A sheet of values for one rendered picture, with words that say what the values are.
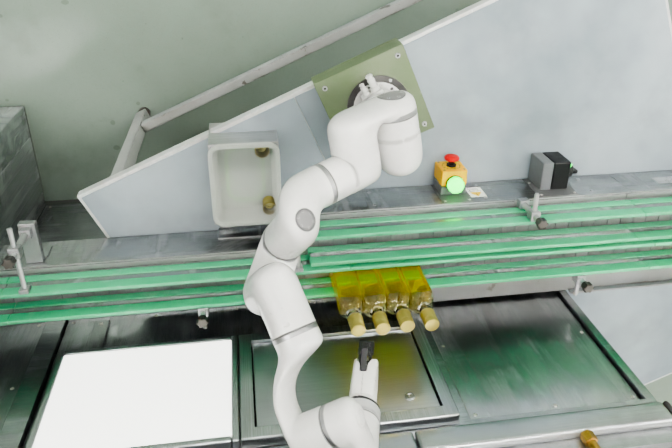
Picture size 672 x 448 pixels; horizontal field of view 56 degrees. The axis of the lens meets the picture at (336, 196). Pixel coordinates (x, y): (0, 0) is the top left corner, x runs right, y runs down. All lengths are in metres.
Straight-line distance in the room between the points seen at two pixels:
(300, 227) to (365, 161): 0.20
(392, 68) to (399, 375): 0.72
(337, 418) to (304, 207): 0.36
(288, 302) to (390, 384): 0.48
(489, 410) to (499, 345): 0.24
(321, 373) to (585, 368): 0.65
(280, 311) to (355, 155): 0.33
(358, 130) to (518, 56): 0.66
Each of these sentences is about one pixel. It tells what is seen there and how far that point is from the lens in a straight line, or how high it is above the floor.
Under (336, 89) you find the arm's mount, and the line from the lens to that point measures 1.54.
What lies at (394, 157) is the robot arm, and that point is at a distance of 1.28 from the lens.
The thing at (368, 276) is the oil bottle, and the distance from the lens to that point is 1.58.
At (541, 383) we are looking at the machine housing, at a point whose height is 1.22.
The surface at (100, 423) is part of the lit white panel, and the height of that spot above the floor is 1.23.
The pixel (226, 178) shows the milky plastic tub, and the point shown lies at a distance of 1.65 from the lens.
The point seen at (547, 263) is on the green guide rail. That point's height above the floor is 0.91.
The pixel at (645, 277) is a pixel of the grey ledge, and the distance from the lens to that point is 2.07.
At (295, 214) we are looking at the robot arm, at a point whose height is 1.29.
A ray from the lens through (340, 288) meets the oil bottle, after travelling 1.53.
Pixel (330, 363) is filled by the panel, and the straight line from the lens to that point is 1.56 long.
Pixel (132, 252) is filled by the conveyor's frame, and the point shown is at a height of 0.84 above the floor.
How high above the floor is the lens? 2.27
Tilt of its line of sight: 62 degrees down
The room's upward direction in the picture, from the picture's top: 161 degrees clockwise
